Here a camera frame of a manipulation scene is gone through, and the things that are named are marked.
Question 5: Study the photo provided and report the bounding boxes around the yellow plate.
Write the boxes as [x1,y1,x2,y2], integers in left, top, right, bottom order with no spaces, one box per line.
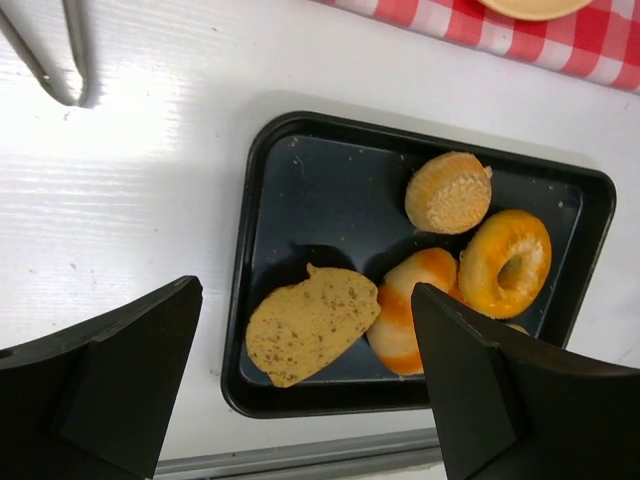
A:
[480,0,591,21]

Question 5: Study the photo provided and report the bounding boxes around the orange striped bread roll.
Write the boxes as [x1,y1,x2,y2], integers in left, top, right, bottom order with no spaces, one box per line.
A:
[366,247,458,376]

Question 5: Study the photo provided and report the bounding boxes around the red white checkered cloth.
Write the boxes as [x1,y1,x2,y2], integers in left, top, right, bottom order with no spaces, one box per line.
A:
[328,1,639,94]

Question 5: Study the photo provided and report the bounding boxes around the black baking tray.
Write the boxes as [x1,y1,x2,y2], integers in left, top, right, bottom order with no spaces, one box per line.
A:
[221,111,616,419]

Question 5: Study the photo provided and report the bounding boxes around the orange glazed donut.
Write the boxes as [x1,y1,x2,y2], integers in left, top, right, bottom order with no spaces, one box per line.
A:
[458,210,552,319]

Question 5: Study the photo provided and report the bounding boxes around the tan muffin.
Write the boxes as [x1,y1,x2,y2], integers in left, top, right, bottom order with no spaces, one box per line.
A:
[404,152,493,235]

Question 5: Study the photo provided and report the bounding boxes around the tan speckled bread slice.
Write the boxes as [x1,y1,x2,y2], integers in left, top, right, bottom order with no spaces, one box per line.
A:
[245,263,381,388]

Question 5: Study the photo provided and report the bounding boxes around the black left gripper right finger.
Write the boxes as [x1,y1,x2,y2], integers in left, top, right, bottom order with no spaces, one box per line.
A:
[411,284,639,479]

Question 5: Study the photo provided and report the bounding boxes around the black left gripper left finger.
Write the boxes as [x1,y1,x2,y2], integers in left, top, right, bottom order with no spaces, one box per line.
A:
[1,276,202,479]

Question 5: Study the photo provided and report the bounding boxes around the metal tongs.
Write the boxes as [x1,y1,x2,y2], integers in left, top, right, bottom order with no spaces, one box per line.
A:
[1,0,91,108]

